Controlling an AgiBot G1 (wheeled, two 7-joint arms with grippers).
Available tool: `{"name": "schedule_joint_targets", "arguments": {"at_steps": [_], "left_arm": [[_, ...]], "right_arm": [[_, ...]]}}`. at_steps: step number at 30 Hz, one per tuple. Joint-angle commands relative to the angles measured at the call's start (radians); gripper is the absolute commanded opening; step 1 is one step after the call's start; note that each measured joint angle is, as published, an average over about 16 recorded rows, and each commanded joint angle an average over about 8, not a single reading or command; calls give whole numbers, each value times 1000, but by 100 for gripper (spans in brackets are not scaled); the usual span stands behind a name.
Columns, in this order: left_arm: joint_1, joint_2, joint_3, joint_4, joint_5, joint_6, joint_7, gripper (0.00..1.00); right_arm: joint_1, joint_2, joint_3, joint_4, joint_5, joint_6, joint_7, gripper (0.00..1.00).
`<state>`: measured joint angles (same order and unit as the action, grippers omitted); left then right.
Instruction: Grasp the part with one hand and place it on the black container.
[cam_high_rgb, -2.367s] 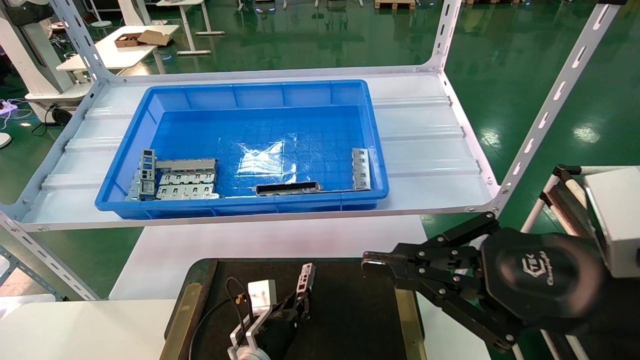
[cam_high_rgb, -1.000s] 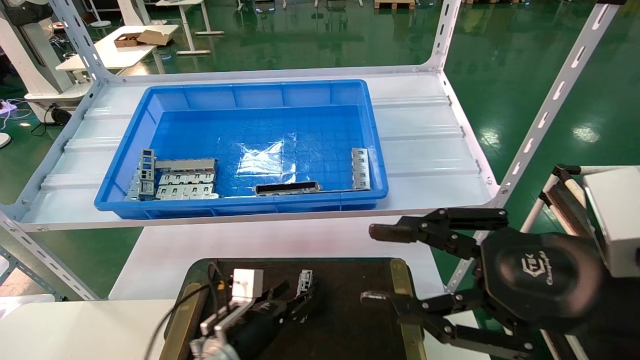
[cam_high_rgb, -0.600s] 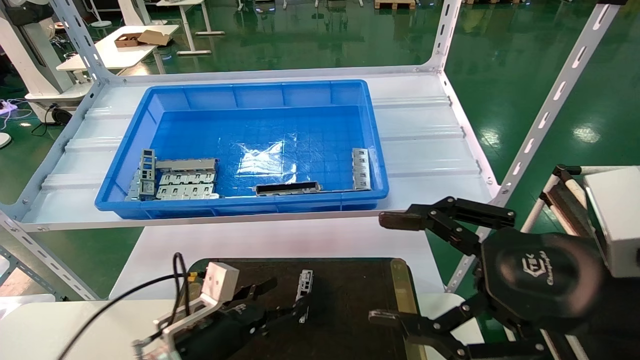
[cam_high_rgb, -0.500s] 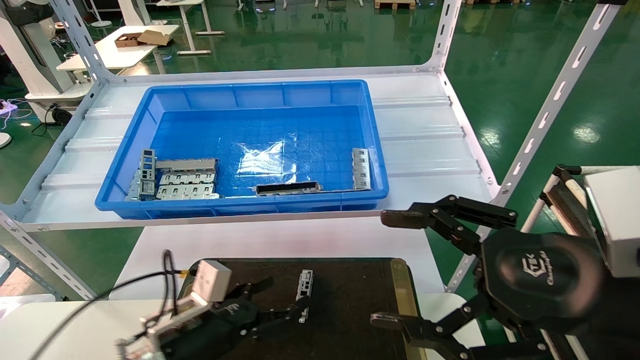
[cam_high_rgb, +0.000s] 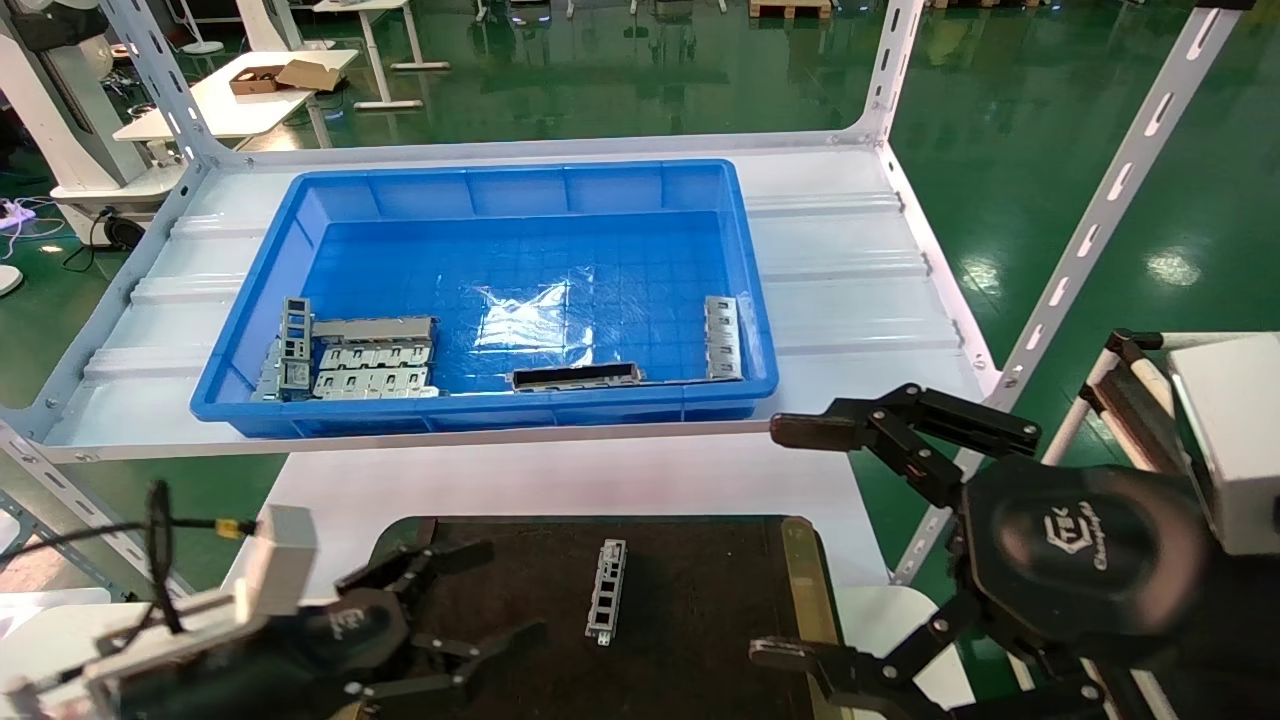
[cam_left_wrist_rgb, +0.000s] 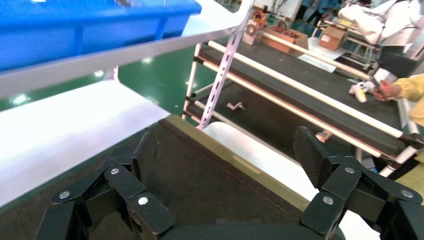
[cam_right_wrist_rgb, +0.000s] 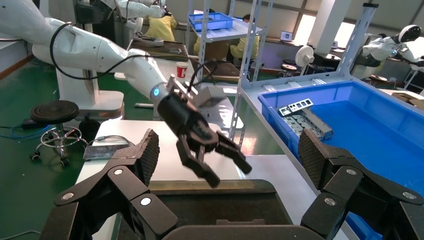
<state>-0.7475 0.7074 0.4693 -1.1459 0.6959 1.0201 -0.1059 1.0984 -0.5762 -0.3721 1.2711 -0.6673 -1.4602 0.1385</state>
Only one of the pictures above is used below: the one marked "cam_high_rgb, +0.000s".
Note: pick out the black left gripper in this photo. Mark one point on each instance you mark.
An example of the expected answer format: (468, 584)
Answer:
(340, 640)

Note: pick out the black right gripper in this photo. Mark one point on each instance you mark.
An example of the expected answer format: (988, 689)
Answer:
(1085, 560)

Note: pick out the silver perforated metal part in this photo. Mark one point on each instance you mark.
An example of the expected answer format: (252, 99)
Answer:
(607, 590)

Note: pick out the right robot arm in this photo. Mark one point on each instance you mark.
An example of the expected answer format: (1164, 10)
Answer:
(1235, 640)

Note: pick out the black container tray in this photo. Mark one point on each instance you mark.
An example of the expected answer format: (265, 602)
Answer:
(700, 620)

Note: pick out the dark hollow metal part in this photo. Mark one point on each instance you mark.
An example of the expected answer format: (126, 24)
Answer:
(575, 377)

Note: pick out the silver slotted metal part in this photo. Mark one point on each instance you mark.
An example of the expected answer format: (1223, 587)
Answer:
(722, 340)

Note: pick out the long grey metal part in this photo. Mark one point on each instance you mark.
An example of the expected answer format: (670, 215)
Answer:
(375, 327)

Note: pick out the silver bent metal part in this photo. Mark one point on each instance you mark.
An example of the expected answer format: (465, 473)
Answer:
(268, 375)

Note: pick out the silver windowed metal part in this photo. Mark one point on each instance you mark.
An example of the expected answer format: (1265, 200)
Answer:
(296, 330)

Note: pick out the white metal shelf rack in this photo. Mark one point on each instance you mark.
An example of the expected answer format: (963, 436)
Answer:
(850, 300)

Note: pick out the blue plastic bin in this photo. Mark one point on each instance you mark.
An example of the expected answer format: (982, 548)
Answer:
(500, 190)

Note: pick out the white work table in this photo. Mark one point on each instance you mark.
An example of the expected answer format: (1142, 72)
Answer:
(220, 110)

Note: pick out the wooden pallet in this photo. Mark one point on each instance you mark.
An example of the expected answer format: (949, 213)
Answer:
(790, 8)

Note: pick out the open cardboard box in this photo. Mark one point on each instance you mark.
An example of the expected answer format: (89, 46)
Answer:
(258, 80)

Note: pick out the white desk with legs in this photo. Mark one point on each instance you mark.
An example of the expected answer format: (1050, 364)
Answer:
(372, 40)

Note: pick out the white power strip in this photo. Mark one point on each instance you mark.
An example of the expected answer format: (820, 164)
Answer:
(15, 212)

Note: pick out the white fan stand base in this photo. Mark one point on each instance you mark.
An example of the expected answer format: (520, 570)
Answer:
(203, 46)

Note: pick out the white machine stand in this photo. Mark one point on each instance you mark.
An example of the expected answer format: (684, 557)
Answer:
(70, 120)

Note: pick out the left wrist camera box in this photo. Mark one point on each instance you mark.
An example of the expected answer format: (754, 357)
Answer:
(280, 560)

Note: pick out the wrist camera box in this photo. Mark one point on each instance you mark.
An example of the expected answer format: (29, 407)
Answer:
(1235, 430)
(280, 560)

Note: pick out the white cart frame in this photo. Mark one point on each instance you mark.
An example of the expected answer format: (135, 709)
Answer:
(1125, 400)

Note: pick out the silver camera mount bracket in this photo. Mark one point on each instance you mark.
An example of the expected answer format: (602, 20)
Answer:
(170, 625)

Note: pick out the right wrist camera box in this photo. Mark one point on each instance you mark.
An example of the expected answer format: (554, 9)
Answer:
(1235, 430)

